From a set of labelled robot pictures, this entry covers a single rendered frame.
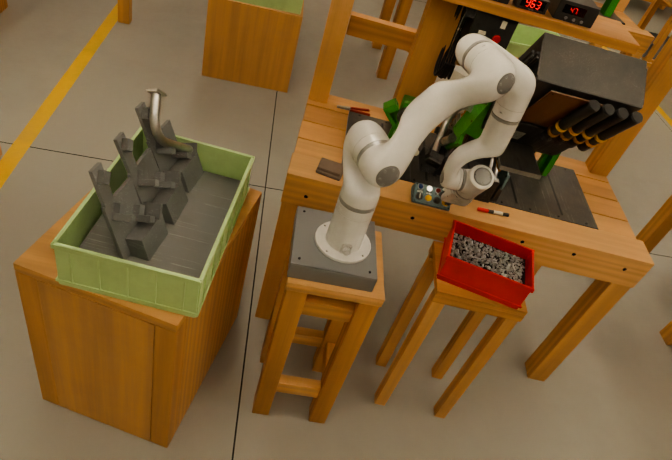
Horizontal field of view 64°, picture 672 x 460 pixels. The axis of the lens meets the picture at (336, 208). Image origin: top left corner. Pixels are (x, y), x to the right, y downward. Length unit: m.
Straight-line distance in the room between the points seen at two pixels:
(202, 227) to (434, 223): 0.89
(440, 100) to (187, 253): 0.89
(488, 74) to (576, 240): 1.05
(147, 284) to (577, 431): 2.14
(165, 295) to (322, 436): 1.08
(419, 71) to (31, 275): 1.67
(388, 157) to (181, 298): 0.70
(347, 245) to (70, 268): 0.81
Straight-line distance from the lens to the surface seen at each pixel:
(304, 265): 1.68
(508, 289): 1.98
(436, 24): 2.38
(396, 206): 2.08
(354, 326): 1.88
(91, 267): 1.65
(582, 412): 3.07
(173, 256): 1.74
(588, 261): 2.40
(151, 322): 1.69
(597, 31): 2.41
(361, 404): 2.54
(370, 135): 1.55
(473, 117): 2.17
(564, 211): 2.47
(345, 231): 1.69
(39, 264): 1.82
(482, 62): 1.51
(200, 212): 1.88
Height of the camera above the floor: 2.14
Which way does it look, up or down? 40 degrees down
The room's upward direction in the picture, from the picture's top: 18 degrees clockwise
